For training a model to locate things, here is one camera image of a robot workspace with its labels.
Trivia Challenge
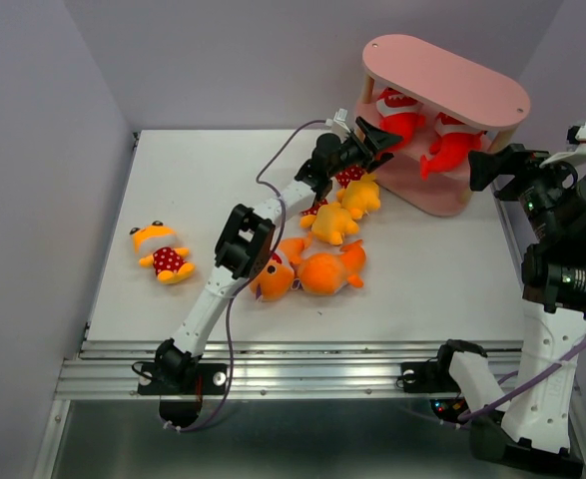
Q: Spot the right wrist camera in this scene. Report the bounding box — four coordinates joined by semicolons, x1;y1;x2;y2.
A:
541;121;586;168

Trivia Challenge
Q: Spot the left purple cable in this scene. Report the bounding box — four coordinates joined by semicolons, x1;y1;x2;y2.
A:
162;118;336;434

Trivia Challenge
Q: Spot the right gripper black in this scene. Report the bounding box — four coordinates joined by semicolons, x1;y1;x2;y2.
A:
471;144;586;245

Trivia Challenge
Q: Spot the pink three-tier shelf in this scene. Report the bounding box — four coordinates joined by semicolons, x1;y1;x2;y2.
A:
355;34;531;217

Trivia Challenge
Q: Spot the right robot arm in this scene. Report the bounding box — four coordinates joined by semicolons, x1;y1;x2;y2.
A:
432;142;586;478

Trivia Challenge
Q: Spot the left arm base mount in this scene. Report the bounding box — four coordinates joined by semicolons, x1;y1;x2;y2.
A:
131;361;230;434

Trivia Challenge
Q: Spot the orange shark plush facing camera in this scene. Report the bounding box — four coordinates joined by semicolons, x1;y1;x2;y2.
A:
249;234;312;302

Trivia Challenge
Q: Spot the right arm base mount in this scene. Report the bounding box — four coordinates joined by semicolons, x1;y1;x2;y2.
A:
395;361;493;426

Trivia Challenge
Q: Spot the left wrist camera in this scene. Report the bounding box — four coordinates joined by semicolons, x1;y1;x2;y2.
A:
326;108;351;139

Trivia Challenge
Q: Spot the red shark plush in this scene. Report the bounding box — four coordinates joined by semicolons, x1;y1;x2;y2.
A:
375;87;426;153
419;113;485;180

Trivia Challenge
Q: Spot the red shark plush front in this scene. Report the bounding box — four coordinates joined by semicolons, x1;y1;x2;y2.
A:
419;113;485;180

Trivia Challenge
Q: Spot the aluminium rail frame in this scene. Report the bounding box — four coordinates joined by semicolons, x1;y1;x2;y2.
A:
55;340;581;400

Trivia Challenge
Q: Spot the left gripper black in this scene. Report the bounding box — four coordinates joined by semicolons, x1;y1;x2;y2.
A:
326;117;401;179

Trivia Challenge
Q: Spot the orange shark plush back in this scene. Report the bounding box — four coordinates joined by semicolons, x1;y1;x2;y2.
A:
296;239;367;296

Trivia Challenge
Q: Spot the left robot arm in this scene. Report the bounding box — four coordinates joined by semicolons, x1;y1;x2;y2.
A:
132;117;402;394

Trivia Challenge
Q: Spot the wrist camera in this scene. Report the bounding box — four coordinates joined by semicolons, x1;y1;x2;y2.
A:
326;108;351;139
541;121;586;168

